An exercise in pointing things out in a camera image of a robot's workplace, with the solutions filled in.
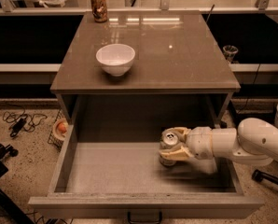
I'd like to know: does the black office chair base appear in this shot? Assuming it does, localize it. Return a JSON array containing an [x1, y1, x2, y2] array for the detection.
[[0, 141, 35, 224]]

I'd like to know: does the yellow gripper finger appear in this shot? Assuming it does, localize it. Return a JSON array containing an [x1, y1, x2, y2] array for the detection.
[[161, 127, 191, 143], [159, 143, 193, 161]]

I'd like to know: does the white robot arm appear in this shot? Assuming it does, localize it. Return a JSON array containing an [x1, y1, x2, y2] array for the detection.
[[159, 104, 278, 166]]

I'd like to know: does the grey counter cabinet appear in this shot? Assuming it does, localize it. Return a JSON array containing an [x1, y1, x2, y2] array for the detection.
[[51, 10, 240, 121]]

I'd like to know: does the black chair leg caster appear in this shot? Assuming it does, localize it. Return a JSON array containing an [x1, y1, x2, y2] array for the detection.
[[252, 170, 278, 185]]

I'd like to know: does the white ceramic bowl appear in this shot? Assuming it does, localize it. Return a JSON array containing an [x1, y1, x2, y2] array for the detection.
[[96, 44, 135, 77]]

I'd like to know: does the black wire basket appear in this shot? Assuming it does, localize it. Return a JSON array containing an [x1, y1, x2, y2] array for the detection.
[[48, 110, 66, 150]]

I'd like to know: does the black drawer handle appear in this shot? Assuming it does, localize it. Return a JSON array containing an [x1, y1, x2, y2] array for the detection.
[[127, 212, 163, 224]]

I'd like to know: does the open grey top drawer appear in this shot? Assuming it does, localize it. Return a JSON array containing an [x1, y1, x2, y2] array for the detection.
[[28, 123, 266, 219]]

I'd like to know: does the orange fruit in bowl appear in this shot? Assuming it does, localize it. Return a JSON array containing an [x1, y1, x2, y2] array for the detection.
[[57, 122, 66, 133]]

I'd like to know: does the clear glass cup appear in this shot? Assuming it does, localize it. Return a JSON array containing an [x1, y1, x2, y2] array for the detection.
[[223, 45, 239, 63]]

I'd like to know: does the silver 7up soda can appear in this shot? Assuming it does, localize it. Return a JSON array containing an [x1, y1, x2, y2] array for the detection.
[[159, 131, 179, 167]]

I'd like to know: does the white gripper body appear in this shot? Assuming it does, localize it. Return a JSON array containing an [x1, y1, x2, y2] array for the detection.
[[186, 127, 214, 160]]

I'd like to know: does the black power adapter with cable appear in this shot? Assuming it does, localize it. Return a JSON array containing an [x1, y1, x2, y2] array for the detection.
[[3, 107, 48, 138]]

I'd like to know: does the orange brown soda can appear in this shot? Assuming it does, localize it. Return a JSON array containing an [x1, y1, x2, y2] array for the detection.
[[90, 0, 107, 22]]

